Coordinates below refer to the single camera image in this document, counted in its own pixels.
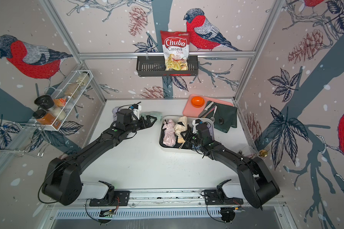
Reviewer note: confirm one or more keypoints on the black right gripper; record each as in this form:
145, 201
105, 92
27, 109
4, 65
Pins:
188, 134

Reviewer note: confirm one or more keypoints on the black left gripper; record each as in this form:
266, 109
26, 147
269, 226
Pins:
147, 120

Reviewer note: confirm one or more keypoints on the beige umbrella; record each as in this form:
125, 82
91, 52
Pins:
180, 127

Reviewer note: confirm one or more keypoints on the pink umbrella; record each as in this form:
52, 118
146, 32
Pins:
169, 138

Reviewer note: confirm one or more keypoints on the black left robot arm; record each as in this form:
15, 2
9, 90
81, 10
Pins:
62, 182

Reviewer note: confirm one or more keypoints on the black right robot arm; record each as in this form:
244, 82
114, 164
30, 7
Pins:
257, 183

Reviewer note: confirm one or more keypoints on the white plastic storage box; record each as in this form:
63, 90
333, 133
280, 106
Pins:
179, 147

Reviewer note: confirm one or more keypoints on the metal spoon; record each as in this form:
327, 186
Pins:
219, 116

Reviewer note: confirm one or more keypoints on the dark green cloth napkin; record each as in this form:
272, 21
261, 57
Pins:
230, 117

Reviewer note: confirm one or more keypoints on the pink plastic tray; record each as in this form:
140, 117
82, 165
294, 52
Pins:
191, 111

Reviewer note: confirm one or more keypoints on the orange plastic bowl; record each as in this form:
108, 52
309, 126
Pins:
197, 101

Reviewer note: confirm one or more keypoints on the clear utensil cup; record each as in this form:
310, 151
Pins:
249, 151

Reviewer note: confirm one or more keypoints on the glass spice jars row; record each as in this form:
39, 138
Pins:
72, 91

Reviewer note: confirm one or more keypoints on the red cassava chips bag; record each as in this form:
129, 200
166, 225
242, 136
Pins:
175, 49

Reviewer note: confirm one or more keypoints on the orange spice jar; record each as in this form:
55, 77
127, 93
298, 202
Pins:
45, 118

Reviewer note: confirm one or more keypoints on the black lid spice grinder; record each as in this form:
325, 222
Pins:
44, 102

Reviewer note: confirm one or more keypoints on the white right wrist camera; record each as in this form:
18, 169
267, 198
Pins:
195, 123

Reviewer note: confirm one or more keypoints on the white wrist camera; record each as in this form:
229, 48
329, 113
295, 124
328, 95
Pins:
195, 123
136, 108

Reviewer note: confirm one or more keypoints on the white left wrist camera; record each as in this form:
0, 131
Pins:
136, 108

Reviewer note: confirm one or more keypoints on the small white handled utensil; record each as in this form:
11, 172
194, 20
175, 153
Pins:
213, 115

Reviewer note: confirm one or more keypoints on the white handled kitchen knife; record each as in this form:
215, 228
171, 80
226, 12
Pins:
206, 109

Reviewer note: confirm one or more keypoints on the black wire wall basket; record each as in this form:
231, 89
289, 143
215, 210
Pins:
154, 66

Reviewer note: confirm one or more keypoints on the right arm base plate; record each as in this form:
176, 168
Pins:
217, 197

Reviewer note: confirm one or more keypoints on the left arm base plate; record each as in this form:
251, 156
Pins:
113, 198

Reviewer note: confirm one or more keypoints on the white wire spice rack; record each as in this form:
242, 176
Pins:
54, 109

